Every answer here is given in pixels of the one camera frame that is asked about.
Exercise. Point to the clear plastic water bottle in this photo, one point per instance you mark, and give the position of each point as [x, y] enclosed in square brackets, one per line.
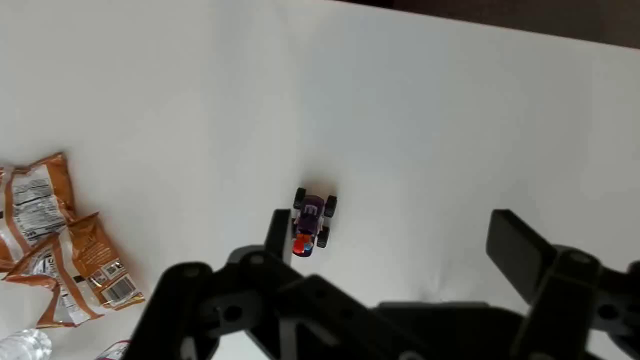
[27, 345]

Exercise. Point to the orange snack bag lower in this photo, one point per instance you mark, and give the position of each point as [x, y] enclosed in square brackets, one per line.
[82, 271]

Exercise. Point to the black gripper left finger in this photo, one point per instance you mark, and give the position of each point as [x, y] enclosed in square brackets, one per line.
[284, 314]

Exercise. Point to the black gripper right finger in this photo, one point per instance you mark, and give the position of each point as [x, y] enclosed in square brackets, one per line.
[569, 294]

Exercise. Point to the small orange block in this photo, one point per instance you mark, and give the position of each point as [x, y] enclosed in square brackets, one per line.
[302, 247]

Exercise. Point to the purple toy monster truck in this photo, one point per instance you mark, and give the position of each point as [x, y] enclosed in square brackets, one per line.
[313, 217]

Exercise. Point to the orange snack bag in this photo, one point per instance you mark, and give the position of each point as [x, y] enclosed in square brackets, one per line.
[82, 271]
[34, 202]

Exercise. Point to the orange snack bag upper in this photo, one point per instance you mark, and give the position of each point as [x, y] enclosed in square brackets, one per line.
[34, 202]

